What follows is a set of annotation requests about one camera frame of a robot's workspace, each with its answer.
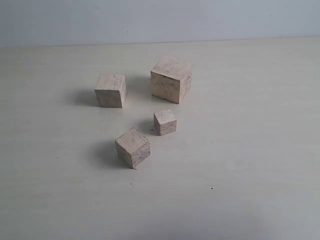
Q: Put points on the third largest wooden cube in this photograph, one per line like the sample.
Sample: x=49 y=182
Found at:
x=133 y=147

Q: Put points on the second largest wooden cube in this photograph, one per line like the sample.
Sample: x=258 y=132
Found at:
x=111 y=90

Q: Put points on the smallest wooden cube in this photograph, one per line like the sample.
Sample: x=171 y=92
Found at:
x=165 y=122

